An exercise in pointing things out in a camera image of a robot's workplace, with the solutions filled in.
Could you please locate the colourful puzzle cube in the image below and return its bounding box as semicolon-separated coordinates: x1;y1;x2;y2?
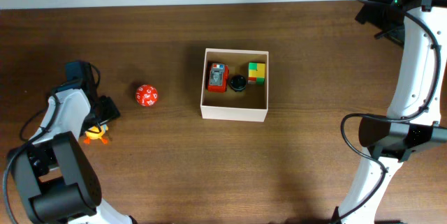
248;62;266;85

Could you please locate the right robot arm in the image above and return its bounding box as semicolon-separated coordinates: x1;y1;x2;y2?
331;0;446;223

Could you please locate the red letter ball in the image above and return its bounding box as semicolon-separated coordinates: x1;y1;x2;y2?
135;84;159;107

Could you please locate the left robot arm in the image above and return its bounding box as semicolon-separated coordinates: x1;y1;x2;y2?
2;61;135;224

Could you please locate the orange plush duck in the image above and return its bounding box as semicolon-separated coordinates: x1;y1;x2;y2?
83;124;108;144

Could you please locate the red toy car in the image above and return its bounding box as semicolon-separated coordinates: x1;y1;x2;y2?
207;63;229;93

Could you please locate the black round cap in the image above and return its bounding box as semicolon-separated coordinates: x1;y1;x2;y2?
230;75;247;92

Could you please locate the white cardboard box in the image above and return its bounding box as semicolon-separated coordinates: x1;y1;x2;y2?
200;48;269;122

